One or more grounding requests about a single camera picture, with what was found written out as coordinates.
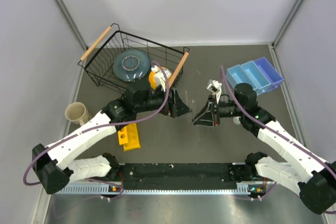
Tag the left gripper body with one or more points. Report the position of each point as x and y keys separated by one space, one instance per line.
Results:
x=170 y=108

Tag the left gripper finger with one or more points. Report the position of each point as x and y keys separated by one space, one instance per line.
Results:
x=180 y=105
x=181 y=112

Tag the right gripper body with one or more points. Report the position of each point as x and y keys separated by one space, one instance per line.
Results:
x=216 y=114

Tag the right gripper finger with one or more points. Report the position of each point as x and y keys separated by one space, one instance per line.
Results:
x=208 y=107
x=206 y=119

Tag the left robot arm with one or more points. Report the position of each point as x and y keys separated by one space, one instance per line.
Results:
x=56 y=165

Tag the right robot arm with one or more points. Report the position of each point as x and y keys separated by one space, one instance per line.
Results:
x=309 y=177

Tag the glass test tube on table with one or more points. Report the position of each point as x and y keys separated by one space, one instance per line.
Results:
x=162 y=127
x=189 y=102

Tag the yellow ribbed funnel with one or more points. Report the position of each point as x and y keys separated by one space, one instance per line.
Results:
x=151 y=81

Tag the light blue bin left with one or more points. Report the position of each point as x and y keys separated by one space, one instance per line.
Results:
x=237 y=75

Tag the light blue bin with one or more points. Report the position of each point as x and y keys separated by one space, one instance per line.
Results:
x=237 y=75
x=260 y=82

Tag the yellow test tube rack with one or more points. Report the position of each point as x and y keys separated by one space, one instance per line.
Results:
x=128 y=137

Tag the light blue bin middle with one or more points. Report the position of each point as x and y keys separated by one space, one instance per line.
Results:
x=260 y=82

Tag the blue ceramic plate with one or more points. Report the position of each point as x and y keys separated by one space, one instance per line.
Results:
x=131 y=64

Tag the purple blue bin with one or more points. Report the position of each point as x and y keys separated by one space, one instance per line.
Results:
x=270 y=73

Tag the beige ceramic mug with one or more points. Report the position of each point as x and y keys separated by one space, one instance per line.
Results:
x=77 y=113

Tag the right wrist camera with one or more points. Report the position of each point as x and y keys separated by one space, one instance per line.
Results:
x=215 y=88

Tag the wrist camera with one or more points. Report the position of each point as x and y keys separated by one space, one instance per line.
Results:
x=158 y=75
x=215 y=88

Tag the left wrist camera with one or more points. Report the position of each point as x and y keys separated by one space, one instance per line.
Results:
x=158 y=75

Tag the black wire dish basket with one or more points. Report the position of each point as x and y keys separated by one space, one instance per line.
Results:
x=98 y=60

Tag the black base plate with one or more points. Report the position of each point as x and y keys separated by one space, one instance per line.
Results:
x=183 y=176

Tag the cable duct rail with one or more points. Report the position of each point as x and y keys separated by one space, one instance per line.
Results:
x=243 y=188

